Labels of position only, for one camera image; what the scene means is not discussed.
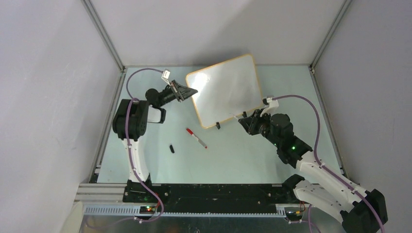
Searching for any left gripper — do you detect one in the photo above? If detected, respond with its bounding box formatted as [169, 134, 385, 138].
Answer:
[158, 80, 198, 107]

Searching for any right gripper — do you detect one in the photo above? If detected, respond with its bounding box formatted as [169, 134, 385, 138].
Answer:
[239, 108, 281, 148]

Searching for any yellow framed whiteboard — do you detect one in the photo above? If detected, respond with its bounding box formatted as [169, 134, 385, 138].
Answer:
[186, 54, 262, 129]

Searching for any red capped marker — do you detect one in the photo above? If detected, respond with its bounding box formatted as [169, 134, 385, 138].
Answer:
[186, 128, 207, 149]

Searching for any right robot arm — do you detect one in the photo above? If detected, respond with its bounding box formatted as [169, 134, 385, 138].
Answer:
[238, 109, 388, 233]

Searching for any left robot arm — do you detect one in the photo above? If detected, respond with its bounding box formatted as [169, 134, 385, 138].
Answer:
[112, 80, 198, 202]

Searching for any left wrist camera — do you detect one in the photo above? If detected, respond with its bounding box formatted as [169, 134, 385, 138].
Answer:
[161, 69, 171, 85]

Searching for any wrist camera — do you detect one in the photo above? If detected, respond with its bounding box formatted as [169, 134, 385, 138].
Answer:
[260, 96, 279, 117]
[161, 69, 171, 85]

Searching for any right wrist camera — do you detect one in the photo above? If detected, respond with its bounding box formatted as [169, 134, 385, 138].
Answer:
[260, 96, 279, 117]

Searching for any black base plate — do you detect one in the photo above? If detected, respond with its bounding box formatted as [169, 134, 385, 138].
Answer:
[122, 182, 300, 214]

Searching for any aluminium frame rail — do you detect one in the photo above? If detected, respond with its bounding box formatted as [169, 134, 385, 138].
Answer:
[80, 0, 125, 72]

